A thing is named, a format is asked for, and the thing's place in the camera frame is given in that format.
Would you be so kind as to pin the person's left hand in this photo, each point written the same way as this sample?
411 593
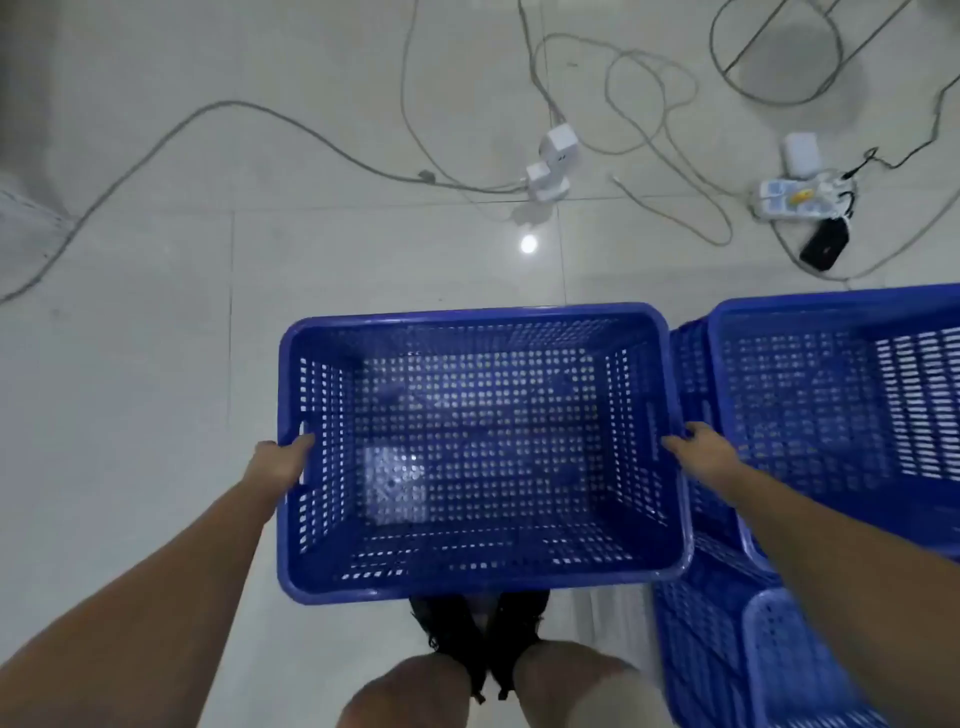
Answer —
276 472

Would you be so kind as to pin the person's right hand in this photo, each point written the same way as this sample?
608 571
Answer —
712 461

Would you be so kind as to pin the blue plastic crate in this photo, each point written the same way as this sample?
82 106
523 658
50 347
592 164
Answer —
697 660
480 450
825 390

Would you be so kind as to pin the person's right forearm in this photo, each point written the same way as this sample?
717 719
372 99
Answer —
862 600

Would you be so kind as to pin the person's left forearm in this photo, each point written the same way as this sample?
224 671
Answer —
150 615

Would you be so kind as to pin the person's left black shoe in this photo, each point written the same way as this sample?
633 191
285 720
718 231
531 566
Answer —
450 630

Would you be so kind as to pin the person's black shoe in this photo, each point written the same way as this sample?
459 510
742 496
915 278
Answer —
517 622
450 630

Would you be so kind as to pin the person's right black shoe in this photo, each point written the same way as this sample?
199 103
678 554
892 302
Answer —
517 622

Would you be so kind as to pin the person's left leg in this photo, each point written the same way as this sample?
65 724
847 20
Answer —
405 697

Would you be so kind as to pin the person's leg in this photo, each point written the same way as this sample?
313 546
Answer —
405 697
577 690

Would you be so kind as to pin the person's right leg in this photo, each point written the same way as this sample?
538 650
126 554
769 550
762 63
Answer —
577 690

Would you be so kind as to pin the black power adapter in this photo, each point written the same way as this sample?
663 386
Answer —
825 244

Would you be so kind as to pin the white power strip blue sockets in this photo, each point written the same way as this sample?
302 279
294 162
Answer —
776 199

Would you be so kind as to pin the yellow plug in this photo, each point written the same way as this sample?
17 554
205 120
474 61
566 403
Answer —
801 196

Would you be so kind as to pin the flat white adapter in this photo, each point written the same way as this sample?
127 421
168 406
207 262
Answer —
800 154

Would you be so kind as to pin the white cube charger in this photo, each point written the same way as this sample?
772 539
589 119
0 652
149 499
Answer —
538 180

